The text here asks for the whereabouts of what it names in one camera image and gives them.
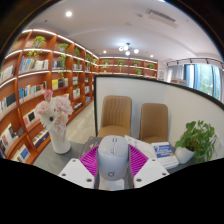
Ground grey white computer mouse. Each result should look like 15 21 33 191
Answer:
97 135 130 182

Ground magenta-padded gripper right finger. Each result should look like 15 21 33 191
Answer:
127 143 170 189

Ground recessed ceiling spotlights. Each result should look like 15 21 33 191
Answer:
64 9 158 60

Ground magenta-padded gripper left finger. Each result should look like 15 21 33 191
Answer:
58 145 101 190

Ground ceiling air vent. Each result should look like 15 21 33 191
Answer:
145 8 178 26

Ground green plant in white pot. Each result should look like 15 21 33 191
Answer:
173 119 218 165

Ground white desk partition panel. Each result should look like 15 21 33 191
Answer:
93 74 224 161

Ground multi-bulb ceiling lamp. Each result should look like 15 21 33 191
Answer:
118 42 140 57

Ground blue cover book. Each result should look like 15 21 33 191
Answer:
151 142 180 170

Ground window with curtains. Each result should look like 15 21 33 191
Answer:
166 58 224 103

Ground orange wooden book shelf unit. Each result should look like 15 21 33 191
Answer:
0 28 159 165

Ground tan upholstered chair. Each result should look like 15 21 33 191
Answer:
97 95 133 138
139 102 169 144

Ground white vase with pink flowers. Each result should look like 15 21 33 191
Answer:
34 89 74 155

